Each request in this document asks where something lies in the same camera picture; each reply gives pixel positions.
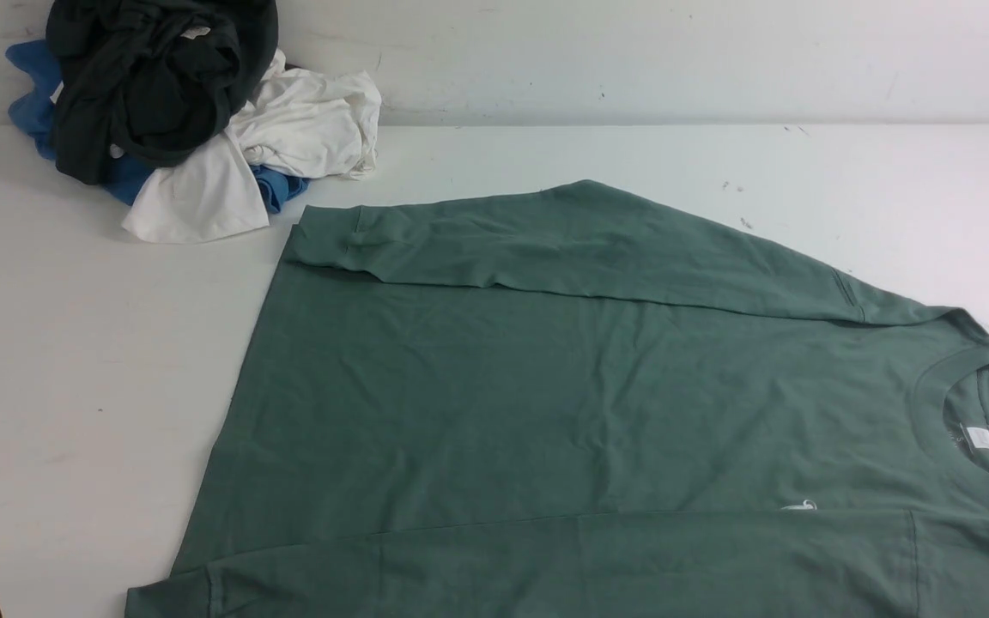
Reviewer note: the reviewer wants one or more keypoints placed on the green long sleeve shirt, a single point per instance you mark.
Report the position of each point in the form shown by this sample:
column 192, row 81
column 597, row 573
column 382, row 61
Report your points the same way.
column 580, row 403

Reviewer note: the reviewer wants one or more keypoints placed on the black crumpled garment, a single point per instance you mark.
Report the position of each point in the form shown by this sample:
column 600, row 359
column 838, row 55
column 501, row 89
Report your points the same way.
column 157, row 79

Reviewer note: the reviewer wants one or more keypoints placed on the white crumpled garment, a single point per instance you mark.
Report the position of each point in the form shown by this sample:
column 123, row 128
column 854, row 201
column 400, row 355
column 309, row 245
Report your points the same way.
column 299, row 124

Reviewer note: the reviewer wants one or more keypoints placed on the blue crumpled garment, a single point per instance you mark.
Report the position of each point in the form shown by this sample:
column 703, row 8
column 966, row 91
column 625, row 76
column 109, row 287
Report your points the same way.
column 33, row 115

